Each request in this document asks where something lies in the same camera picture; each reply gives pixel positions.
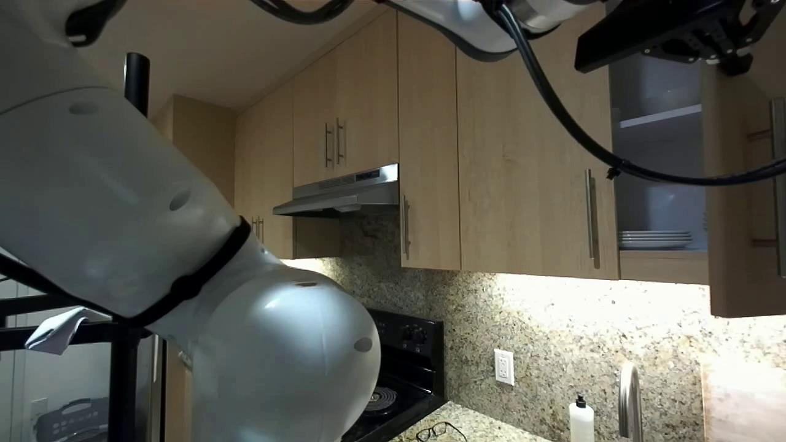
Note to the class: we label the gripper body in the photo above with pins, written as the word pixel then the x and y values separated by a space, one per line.
pixel 770 12

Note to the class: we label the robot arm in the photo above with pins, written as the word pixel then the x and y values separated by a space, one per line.
pixel 123 196

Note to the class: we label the open wooden cabinet door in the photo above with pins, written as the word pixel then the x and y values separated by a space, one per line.
pixel 731 215

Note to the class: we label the wide wooden cabinet door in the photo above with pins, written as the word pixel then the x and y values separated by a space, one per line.
pixel 522 184

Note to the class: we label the narrow wooden cabinet door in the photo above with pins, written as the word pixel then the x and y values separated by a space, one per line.
pixel 430 153

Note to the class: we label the short wooden cabinet door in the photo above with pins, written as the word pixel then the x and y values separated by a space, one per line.
pixel 368 104
pixel 313 123

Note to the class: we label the tall wooden cabinet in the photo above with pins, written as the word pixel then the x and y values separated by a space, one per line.
pixel 202 141

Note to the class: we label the stack of white plates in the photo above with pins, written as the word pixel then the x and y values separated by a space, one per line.
pixel 654 239

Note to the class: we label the wooden cutting board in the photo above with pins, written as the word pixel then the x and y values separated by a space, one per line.
pixel 746 399

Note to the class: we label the silver tap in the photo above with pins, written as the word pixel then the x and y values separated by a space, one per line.
pixel 629 399

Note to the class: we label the white soap bottle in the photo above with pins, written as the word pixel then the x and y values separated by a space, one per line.
pixel 581 423

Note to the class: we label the steel range hood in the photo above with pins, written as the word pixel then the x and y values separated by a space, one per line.
pixel 344 193

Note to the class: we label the black stove knob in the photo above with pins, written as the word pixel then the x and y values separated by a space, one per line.
pixel 420 335
pixel 408 334

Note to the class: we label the black stove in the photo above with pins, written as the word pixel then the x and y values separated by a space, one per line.
pixel 417 374

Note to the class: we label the black eyeglasses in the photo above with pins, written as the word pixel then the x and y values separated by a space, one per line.
pixel 439 431

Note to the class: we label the coil stove burner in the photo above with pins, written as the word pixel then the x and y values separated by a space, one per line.
pixel 384 400

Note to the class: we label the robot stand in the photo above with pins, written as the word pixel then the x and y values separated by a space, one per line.
pixel 126 380

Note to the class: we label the white crumpled cloth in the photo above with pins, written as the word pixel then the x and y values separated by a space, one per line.
pixel 58 331

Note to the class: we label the black plastic basket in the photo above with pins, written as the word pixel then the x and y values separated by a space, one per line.
pixel 73 420

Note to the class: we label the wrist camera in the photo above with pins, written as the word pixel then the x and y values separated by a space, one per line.
pixel 638 37

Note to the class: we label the wooden wall cabinet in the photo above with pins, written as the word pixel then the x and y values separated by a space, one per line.
pixel 509 153

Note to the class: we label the white wall socket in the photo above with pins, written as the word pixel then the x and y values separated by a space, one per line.
pixel 504 367
pixel 38 410

